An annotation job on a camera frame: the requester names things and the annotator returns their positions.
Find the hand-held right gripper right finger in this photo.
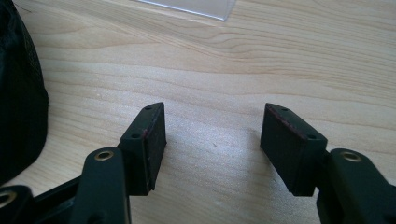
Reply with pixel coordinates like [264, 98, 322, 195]
[260, 103, 396, 224]

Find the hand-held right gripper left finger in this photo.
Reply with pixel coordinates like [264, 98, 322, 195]
[70, 102, 168, 224]

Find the black mesh bag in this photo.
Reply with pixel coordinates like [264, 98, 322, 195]
[0, 0, 50, 186]

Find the clear plastic sheet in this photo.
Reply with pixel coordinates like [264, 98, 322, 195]
[135, 0, 237, 22]

